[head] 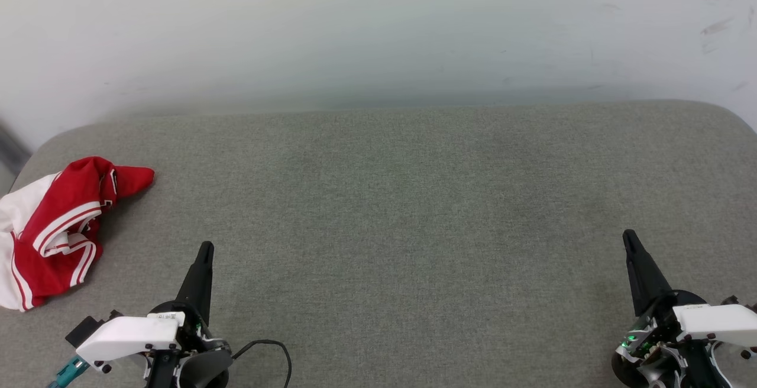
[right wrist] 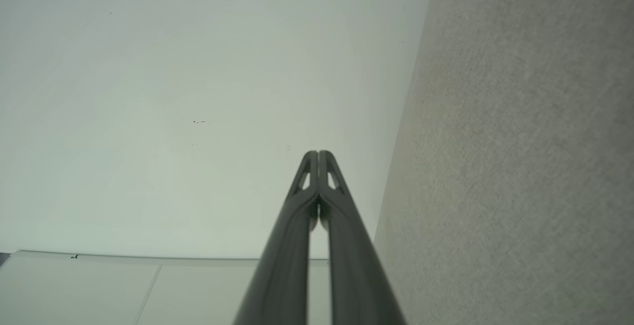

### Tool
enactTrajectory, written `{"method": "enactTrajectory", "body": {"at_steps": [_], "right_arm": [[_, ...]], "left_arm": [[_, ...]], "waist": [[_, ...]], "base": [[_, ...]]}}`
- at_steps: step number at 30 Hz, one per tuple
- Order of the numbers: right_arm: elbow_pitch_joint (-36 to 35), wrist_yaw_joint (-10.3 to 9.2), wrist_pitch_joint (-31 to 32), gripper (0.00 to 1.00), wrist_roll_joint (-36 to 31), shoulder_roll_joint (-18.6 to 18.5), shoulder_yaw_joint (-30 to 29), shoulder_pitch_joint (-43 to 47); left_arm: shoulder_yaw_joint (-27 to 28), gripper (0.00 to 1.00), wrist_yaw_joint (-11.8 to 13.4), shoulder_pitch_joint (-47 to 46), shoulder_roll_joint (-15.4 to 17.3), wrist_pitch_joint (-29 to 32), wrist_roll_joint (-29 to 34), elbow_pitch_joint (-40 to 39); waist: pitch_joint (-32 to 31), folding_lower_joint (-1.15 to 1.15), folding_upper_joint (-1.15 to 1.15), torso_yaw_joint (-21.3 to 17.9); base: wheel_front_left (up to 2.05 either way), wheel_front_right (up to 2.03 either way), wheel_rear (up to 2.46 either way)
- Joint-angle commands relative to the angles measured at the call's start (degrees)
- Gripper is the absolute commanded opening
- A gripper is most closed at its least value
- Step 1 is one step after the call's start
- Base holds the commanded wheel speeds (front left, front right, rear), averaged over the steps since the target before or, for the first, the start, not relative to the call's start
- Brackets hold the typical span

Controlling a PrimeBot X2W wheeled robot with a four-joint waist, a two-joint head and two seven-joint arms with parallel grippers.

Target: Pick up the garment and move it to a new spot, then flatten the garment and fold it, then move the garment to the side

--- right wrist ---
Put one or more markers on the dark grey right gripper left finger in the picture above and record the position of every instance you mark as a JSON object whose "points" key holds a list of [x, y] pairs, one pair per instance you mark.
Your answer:
{"points": [[282, 265]]}

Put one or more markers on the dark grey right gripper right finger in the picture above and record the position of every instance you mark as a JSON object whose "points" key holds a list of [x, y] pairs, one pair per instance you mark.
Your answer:
{"points": [[354, 275]]}

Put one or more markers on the grey fabric sofa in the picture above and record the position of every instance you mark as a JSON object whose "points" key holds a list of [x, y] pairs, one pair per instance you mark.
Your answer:
{"points": [[520, 166]]}

